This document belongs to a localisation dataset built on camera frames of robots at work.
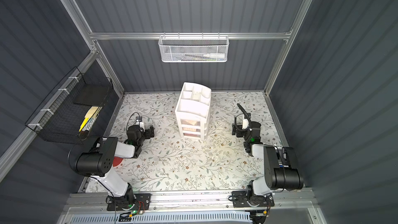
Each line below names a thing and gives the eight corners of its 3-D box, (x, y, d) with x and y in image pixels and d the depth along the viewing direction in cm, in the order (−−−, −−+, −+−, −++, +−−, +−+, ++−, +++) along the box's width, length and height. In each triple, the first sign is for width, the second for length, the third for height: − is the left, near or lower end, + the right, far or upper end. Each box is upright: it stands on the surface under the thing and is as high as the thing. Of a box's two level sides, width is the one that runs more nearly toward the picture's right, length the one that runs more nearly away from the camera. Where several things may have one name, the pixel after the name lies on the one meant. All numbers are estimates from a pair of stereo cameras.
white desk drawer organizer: (179, 137, 98) (173, 113, 78) (187, 107, 114) (183, 81, 94) (206, 141, 96) (206, 117, 76) (210, 110, 112) (211, 83, 92)
